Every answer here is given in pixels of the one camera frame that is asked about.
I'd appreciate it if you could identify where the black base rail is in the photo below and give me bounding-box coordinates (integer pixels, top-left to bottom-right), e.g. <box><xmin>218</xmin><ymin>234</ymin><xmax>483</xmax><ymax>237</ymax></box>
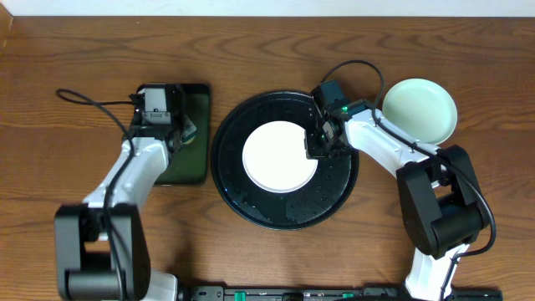
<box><xmin>176</xmin><ymin>283</ymin><xmax>504</xmax><ymax>301</ymax></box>

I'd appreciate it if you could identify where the green yellow sponge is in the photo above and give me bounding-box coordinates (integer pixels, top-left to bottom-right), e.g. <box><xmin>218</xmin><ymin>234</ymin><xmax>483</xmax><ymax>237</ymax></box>
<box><xmin>181</xmin><ymin>115</ymin><xmax>197</xmax><ymax>145</ymax></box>

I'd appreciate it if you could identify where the black rectangular tray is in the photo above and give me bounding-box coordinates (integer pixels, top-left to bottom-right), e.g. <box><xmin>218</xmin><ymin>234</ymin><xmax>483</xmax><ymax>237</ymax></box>
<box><xmin>132</xmin><ymin>84</ymin><xmax>211</xmax><ymax>186</ymax></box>

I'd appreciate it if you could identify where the right black cable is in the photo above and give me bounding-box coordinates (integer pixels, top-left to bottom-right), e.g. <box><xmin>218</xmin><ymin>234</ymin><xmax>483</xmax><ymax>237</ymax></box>
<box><xmin>319</xmin><ymin>59</ymin><xmax>498</xmax><ymax>301</ymax></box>

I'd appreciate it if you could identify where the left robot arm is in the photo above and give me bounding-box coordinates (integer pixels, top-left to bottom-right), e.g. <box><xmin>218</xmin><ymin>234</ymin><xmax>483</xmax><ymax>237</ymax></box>
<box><xmin>53</xmin><ymin>125</ymin><xmax>182</xmax><ymax>300</ymax></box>

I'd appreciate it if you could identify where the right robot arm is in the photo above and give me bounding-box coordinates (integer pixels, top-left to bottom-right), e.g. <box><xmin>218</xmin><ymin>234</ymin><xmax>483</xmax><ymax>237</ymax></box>
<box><xmin>306</xmin><ymin>97</ymin><xmax>496</xmax><ymax>300</ymax></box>

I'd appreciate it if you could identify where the white plate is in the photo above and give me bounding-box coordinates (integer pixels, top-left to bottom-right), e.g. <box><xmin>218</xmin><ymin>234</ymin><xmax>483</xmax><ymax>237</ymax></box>
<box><xmin>242</xmin><ymin>120</ymin><xmax>318</xmax><ymax>194</ymax></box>

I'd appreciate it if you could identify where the black round tray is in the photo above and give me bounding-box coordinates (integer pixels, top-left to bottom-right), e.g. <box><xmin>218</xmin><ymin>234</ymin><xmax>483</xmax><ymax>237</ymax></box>
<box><xmin>211</xmin><ymin>90</ymin><xmax>359</xmax><ymax>230</ymax></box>

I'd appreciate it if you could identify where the mint plate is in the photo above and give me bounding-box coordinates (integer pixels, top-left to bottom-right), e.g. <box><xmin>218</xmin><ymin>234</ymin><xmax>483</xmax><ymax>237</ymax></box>
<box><xmin>382</xmin><ymin>79</ymin><xmax>458</xmax><ymax>145</ymax></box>

